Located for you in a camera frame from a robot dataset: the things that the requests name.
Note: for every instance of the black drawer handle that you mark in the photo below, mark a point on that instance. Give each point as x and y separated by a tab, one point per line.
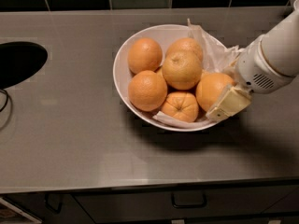
182	200
54	202

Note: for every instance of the orange front left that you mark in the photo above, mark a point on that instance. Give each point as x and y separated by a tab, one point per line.
147	91

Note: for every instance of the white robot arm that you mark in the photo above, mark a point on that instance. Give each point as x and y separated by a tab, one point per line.
281	45

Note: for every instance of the white ceramic bowl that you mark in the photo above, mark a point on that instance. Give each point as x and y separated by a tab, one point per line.
165	35

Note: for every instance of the black round lamp base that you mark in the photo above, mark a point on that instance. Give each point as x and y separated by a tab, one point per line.
20	60

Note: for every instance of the orange top back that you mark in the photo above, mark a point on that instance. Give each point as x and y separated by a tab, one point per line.
185	48

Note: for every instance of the white crumpled paper liner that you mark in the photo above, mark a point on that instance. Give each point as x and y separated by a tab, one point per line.
216	57

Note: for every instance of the large orange right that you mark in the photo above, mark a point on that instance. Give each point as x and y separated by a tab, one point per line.
210	88

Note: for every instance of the dark drawer front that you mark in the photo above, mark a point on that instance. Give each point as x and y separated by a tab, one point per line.
148	206

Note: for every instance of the black centre drawer handle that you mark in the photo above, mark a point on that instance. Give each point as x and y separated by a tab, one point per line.
182	200

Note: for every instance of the pale orange centre top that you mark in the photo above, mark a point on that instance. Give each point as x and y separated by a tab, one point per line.
182	69

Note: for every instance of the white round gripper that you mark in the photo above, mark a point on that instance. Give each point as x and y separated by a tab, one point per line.
253	67

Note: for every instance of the small ribbed orange front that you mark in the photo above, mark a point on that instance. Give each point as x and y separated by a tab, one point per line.
181	105

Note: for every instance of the orange top left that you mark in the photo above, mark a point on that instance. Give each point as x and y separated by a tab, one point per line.
144	54

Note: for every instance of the black left drawer handle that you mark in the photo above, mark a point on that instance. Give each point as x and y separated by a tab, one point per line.
54	202

